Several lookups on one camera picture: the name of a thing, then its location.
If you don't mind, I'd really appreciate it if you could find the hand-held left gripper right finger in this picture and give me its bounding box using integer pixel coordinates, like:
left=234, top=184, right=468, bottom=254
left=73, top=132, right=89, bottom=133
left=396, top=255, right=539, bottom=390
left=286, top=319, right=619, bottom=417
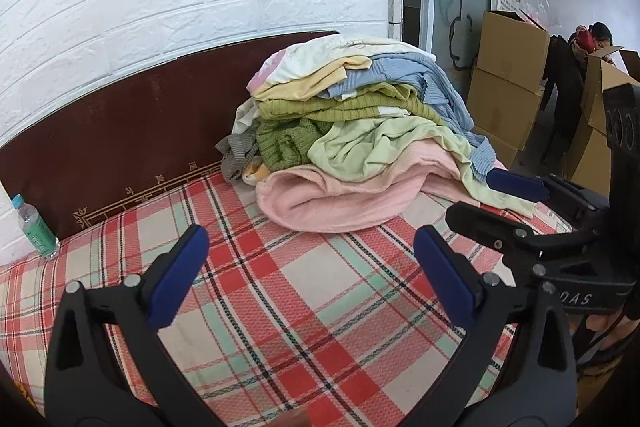
left=400, top=224, right=581, bottom=427

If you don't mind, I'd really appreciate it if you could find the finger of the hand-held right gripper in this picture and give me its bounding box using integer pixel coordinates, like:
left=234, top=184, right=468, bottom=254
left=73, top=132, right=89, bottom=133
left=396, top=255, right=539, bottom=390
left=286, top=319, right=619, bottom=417
left=444, top=202, right=601, bottom=268
left=486, top=168, right=611, bottom=228

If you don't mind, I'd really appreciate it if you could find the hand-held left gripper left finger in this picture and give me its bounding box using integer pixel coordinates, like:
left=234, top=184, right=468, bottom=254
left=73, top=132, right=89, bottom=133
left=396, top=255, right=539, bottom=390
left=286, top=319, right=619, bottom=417
left=44, top=223, right=226, bottom=427

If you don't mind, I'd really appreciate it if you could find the white shirt with yellow sleeves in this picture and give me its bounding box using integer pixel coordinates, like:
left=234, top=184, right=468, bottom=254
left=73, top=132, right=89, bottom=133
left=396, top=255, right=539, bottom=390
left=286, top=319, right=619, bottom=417
left=253, top=41, right=375, bottom=104

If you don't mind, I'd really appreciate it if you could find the person's right hand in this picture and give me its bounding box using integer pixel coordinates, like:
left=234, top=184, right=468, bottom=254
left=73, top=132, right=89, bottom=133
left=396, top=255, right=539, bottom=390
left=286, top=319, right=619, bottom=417
left=575, top=313, right=632, bottom=365

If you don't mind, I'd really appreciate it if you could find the small cardboard box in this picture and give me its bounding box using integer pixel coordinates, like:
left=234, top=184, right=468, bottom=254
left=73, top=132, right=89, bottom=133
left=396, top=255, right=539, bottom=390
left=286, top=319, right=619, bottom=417
left=487, top=134, right=523, bottom=168

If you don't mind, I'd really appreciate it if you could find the plain cardboard box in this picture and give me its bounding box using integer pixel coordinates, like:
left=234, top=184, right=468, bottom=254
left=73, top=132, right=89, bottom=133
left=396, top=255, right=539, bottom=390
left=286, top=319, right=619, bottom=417
left=564, top=107, right=613, bottom=196

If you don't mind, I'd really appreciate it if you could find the closed cardboard box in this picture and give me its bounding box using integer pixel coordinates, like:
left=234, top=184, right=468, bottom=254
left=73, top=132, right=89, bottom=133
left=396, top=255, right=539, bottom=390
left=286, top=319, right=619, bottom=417
left=467, top=67, right=546, bottom=152

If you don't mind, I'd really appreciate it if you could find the cardboard box with raised flap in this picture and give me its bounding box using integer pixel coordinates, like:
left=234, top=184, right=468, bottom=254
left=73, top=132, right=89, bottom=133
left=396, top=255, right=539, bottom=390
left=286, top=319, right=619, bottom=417
left=580, top=44, right=640, bottom=135

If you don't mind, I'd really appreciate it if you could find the light blue knit sweater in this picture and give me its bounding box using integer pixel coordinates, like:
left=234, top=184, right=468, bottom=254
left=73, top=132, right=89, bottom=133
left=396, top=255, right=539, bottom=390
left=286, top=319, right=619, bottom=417
left=320, top=52, right=498, bottom=182

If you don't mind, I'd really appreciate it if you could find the pale yellow patterned garment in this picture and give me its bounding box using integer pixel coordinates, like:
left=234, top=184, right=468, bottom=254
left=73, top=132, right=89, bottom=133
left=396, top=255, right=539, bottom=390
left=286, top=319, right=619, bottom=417
left=241, top=157, right=276, bottom=188

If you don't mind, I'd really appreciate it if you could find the pale green shirt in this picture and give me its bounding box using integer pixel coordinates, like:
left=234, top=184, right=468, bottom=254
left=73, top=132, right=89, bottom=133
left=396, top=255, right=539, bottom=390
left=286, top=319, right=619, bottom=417
left=307, top=116, right=538, bottom=220

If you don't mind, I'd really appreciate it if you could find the clear plastic water bottle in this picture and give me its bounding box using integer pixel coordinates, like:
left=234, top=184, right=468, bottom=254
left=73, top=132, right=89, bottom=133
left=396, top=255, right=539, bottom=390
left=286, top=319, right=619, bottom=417
left=11, top=193, right=61, bottom=260

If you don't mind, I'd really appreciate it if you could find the dark brown headboard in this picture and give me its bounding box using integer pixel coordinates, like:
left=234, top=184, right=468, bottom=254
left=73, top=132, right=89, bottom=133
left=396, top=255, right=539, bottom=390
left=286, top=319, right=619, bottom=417
left=0, top=31, right=341, bottom=240

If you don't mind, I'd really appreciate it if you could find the white garment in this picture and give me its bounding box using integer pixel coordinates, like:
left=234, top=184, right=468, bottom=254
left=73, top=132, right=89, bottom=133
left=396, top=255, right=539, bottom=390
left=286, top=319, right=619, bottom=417
left=231, top=99, right=261, bottom=138

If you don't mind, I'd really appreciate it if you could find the crumpled clear plastic film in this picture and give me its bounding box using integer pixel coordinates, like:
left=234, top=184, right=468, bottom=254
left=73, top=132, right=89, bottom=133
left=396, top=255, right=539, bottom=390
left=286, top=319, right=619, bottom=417
left=522, top=0, right=556, bottom=28

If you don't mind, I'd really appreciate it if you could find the cream garment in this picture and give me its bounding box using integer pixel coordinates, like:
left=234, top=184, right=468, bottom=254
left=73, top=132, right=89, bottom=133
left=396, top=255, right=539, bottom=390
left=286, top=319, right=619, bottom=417
left=336, top=37, right=437, bottom=60

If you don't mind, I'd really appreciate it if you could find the light pink garment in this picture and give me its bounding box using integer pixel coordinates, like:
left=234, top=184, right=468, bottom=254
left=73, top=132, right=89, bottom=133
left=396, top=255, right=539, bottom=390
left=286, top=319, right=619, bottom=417
left=247, top=48, right=287, bottom=94

